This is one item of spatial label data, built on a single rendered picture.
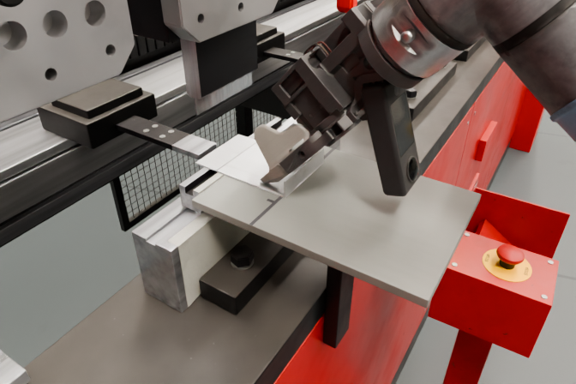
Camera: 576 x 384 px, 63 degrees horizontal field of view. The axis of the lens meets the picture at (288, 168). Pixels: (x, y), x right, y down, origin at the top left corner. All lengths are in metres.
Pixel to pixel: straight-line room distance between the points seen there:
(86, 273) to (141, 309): 1.40
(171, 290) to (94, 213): 1.73
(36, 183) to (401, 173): 0.48
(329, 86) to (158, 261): 0.26
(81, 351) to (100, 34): 0.34
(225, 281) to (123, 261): 1.44
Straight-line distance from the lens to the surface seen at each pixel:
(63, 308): 1.89
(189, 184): 0.55
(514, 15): 0.37
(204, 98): 0.52
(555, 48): 0.37
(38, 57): 0.34
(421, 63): 0.40
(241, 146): 0.61
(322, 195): 0.52
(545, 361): 1.79
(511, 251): 0.81
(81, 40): 0.35
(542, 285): 0.82
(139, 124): 0.68
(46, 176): 0.72
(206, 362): 0.53
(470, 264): 0.81
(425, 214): 0.51
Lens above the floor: 1.31
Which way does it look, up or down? 33 degrees down
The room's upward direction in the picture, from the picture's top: straight up
